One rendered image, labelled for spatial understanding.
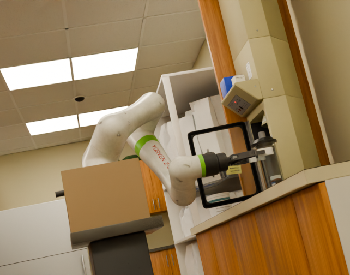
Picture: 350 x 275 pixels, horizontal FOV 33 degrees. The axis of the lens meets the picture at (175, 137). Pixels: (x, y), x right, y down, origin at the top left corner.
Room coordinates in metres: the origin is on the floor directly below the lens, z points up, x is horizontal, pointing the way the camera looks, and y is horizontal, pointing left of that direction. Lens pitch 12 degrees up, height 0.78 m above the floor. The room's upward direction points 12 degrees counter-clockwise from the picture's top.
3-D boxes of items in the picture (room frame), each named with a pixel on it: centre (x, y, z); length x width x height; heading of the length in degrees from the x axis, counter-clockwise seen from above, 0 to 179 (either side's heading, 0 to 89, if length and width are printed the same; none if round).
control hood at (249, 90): (2.80, -0.35, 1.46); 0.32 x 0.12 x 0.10; 10
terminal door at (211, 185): (2.95, -0.21, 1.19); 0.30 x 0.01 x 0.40; 93
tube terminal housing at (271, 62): (2.83, -0.53, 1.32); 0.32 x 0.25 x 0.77; 10
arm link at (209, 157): (2.34, -0.12, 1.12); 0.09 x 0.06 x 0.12; 10
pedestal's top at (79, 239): (2.19, 0.29, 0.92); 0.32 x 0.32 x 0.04; 13
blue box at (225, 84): (2.88, -0.34, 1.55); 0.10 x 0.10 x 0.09; 10
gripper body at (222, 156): (2.35, -0.19, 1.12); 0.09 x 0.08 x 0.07; 100
